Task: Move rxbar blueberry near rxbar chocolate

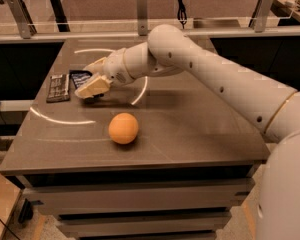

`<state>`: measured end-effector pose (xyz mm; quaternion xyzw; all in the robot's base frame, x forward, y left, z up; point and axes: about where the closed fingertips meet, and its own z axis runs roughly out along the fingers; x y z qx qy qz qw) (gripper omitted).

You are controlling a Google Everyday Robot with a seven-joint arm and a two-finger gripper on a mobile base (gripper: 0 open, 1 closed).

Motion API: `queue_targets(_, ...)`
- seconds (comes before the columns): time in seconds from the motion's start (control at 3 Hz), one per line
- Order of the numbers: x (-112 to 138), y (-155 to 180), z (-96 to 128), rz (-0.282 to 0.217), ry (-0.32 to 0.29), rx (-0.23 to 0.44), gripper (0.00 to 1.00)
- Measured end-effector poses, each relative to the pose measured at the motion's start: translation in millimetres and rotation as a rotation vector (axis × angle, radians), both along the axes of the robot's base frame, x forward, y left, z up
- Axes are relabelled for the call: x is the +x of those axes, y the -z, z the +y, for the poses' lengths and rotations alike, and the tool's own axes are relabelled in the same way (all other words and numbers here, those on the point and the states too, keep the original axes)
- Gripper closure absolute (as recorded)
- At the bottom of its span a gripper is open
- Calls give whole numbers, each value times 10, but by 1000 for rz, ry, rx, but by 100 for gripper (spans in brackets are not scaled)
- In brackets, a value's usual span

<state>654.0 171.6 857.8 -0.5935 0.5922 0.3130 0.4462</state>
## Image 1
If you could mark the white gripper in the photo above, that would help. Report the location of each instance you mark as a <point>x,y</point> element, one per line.
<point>115,68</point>

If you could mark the blue rxbar blueberry wrapper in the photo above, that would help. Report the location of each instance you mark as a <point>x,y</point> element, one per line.
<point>80,77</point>

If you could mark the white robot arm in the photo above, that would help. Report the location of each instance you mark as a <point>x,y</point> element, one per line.
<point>272,107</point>

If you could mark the black rxbar chocolate wrapper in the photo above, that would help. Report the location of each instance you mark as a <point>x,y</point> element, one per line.
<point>58,88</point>

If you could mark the orange fruit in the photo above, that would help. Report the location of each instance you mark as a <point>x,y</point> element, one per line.
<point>123,128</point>

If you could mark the clear acrylic barrier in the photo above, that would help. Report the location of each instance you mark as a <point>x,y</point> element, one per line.
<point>129,25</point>

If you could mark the grey drawer cabinet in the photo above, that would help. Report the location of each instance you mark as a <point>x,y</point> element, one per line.
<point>160,202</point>

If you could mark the middle metal bracket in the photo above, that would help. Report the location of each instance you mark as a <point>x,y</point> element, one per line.
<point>142,18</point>

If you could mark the metal bracket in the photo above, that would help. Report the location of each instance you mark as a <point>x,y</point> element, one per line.
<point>262,12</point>
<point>19,13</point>
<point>142,18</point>

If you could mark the left metal bracket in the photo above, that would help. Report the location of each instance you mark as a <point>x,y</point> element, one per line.
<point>19,13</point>

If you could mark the right metal bracket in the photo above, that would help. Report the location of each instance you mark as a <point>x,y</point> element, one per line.
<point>262,12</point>

